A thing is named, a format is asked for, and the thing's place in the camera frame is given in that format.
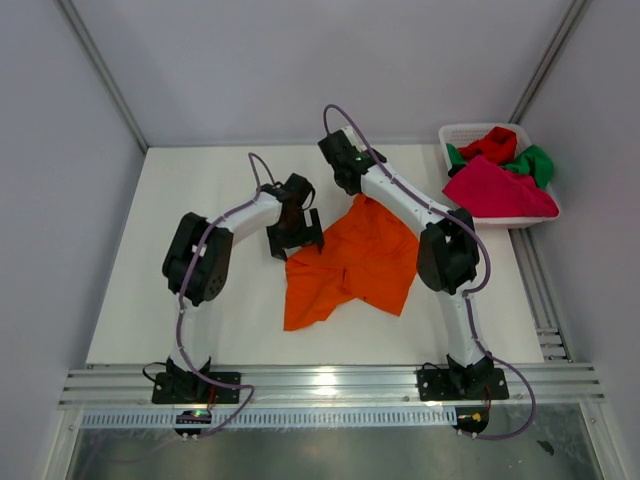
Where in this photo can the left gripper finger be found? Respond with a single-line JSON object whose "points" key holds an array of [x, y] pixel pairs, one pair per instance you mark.
{"points": [[277, 242], [316, 236]]}

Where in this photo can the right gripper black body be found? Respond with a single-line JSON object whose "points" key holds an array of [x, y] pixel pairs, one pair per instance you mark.
{"points": [[347, 181]]}

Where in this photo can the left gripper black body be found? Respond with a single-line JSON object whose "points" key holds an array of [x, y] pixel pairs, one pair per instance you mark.
{"points": [[295, 238]]}

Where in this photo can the orange t shirt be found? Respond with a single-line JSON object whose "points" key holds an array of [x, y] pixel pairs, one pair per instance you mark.
{"points": [[368, 254]]}

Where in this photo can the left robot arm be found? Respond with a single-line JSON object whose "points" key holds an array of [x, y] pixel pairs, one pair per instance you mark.
{"points": [[197, 263]]}

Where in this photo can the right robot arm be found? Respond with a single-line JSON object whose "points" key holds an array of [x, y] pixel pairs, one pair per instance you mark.
{"points": [[448, 253]]}

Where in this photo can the black t shirt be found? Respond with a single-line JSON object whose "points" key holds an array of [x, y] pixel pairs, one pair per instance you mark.
{"points": [[454, 171]]}

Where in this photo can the white plastic basket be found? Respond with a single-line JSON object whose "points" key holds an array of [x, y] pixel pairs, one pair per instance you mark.
{"points": [[461, 135]]}

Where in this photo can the magenta t shirt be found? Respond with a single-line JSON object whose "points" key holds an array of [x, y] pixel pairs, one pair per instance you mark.
{"points": [[488, 191]]}

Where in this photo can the red t shirt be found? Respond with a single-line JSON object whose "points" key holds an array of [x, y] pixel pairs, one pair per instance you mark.
{"points": [[498, 146]]}

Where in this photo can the green t shirt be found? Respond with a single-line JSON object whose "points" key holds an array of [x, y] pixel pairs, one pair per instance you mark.
{"points": [[533, 162]]}

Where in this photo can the left controller board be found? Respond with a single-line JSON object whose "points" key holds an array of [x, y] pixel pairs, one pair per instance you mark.
{"points": [[192, 422]]}

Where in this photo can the controller board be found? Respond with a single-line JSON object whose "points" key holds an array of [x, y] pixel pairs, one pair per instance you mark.
{"points": [[472, 420], [192, 422]]}

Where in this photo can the right controller board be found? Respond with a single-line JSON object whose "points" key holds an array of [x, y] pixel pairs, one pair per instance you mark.
{"points": [[472, 420]]}

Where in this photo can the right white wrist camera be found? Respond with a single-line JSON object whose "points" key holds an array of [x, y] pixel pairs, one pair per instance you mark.
{"points": [[353, 138]]}

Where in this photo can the aluminium front rail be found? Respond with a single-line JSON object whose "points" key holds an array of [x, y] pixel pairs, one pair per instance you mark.
{"points": [[120, 386]]}

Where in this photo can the white slotted cable duct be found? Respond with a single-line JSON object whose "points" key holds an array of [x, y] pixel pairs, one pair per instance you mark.
{"points": [[278, 418]]}

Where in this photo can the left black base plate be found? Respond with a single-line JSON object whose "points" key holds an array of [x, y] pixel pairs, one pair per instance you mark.
{"points": [[186, 388]]}

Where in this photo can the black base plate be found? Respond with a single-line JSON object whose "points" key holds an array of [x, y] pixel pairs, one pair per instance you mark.
{"points": [[453, 384], [186, 388]]}

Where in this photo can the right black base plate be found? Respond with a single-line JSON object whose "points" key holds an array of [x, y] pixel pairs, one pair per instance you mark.
{"points": [[453, 384]]}

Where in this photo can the right frame post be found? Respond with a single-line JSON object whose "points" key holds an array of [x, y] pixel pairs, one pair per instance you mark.
{"points": [[568, 25]]}

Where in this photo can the frame post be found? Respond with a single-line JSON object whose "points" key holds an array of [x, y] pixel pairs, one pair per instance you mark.
{"points": [[90, 49], [568, 25]]}

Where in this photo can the left frame post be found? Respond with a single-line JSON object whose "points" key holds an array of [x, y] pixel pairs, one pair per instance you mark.
{"points": [[90, 49]]}

